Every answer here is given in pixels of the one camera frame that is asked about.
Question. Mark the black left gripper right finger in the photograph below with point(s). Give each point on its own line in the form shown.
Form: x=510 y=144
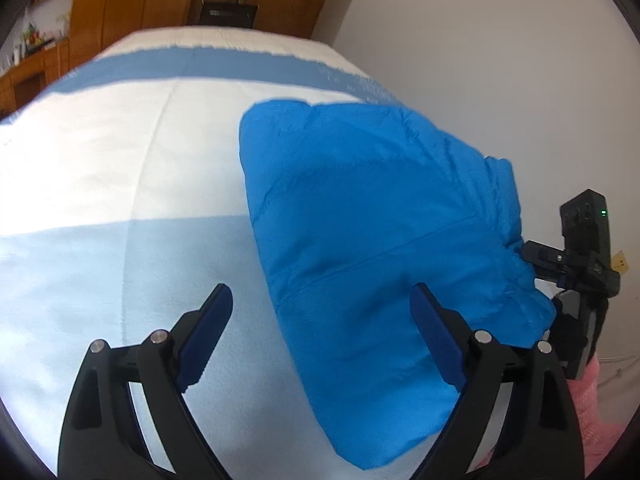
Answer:
x=540 y=437

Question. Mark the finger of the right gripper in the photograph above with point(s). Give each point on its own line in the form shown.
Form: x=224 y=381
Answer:
x=549 y=263

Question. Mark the blue puffer jacket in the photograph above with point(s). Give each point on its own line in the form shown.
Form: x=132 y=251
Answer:
x=351 y=206

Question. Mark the black chair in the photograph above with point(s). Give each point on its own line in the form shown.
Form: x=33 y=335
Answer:
x=227 y=14

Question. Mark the pink sleeve forearm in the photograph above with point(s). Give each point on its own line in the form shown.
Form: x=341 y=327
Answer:
x=598 y=436

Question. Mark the blue and white bed sheet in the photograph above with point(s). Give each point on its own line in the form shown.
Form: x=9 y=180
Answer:
x=123 y=204

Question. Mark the wooden desk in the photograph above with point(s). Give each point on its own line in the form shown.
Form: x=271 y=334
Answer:
x=22 y=83

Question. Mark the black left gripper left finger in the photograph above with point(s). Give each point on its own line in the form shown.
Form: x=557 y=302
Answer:
x=101 y=436

